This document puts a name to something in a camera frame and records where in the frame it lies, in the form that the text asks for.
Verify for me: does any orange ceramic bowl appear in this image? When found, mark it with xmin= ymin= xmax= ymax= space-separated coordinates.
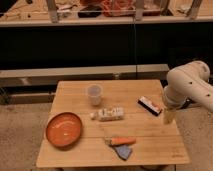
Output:
xmin=45 ymin=112 xmax=83 ymax=148

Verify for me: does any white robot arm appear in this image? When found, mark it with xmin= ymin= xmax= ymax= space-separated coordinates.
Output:
xmin=163 ymin=61 xmax=213 ymax=113

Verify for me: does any clear plastic cup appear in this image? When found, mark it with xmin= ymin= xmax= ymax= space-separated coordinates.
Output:
xmin=86 ymin=84 xmax=102 ymax=106

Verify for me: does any white plastic bottle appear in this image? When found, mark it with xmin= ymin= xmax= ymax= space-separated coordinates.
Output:
xmin=89 ymin=107 xmax=124 ymax=122

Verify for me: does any wooden table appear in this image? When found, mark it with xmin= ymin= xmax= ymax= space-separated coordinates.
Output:
xmin=36 ymin=80 xmax=189 ymax=168

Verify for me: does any black whiteboard eraser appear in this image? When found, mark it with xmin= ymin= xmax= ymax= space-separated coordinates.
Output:
xmin=138 ymin=96 xmax=162 ymax=116

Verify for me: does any blue sponge cloth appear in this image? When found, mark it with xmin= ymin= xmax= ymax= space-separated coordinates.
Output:
xmin=113 ymin=145 xmax=132 ymax=160

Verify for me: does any yellow wooden end tool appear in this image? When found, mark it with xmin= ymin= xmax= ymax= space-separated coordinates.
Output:
xmin=163 ymin=108 xmax=175 ymax=124

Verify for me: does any orange handled scraper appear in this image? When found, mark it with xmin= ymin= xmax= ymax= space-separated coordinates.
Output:
xmin=105 ymin=137 xmax=136 ymax=146

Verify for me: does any black hanging cable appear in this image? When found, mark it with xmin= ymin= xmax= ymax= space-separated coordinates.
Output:
xmin=132 ymin=16 xmax=139 ymax=80

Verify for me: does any grey metal bench rail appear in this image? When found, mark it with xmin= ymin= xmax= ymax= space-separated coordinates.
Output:
xmin=0 ymin=64 xmax=169 ymax=87

